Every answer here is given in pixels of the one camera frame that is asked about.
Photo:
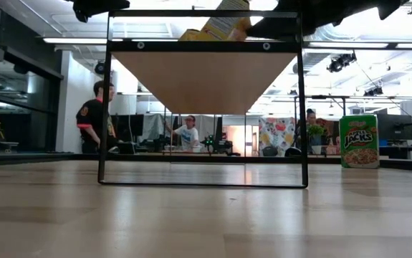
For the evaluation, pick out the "round black speaker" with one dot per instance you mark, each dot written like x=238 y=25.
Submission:
x=99 y=68

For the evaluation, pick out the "yellow Corn Pops cereal box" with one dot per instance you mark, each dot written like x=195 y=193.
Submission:
x=223 y=18

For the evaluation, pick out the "black ceiling spotlight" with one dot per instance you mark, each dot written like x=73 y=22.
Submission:
x=341 y=62
x=373 y=91

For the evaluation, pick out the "blue storage box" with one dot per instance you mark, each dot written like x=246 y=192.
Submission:
x=383 y=142

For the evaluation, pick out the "green potted plant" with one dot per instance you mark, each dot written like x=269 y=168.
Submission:
x=316 y=132

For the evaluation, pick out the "green Apple Jacks cereal box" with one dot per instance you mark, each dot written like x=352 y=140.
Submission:
x=359 y=143

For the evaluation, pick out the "black chair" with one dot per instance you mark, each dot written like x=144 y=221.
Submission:
x=291 y=152
x=270 y=151

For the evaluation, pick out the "person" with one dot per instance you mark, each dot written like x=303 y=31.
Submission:
x=89 y=114
x=187 y=136
x=311 y=116

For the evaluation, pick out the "black-framed wooden shelf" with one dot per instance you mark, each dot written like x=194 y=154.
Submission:
x=205 y=82

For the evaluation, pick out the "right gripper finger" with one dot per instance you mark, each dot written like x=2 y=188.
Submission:
x=273 y=30

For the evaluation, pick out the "black monitor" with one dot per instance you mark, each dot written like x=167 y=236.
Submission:
x=395 y=126
x=132 y=125

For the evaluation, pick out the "background robot with green light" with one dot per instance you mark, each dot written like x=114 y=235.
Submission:
x=218 y=144

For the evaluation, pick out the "floral patterned cloth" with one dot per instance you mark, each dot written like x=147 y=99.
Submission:
x=276 y=134

